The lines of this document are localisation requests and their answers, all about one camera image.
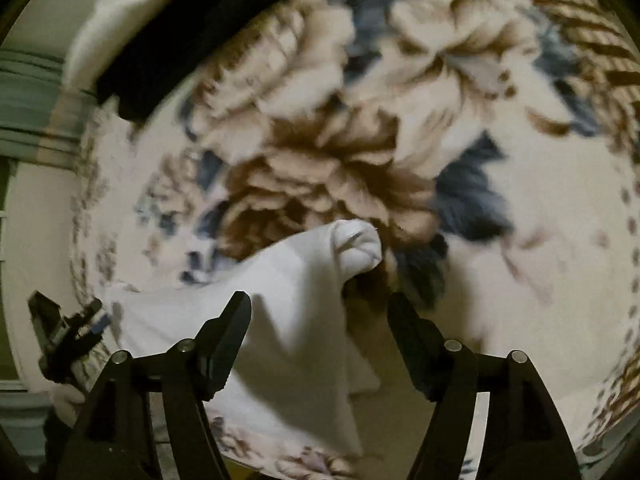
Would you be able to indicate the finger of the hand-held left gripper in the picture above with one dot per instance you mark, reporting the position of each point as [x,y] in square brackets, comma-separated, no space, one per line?
[92,316]

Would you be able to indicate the white t-shirt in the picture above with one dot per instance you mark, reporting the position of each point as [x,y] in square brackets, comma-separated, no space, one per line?
[280,320]

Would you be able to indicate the folded black garment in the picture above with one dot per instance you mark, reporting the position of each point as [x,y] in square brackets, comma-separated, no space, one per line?
[190,45]

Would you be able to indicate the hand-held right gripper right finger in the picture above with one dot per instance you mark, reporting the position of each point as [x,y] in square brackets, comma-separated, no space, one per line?
[417,345]

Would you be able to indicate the floral blanket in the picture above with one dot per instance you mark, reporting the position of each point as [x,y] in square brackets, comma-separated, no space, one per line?
[400,135]

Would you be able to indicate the folded white garment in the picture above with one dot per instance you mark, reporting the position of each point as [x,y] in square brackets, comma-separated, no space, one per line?
[135,10]

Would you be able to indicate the green curtain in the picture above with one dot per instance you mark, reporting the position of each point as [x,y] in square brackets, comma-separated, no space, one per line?
[35,105]

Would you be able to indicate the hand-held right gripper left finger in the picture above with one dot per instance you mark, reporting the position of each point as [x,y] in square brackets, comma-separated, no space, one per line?
[225,340]

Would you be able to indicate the brown checked blanket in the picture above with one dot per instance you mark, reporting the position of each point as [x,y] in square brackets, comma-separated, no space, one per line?
[585,25]

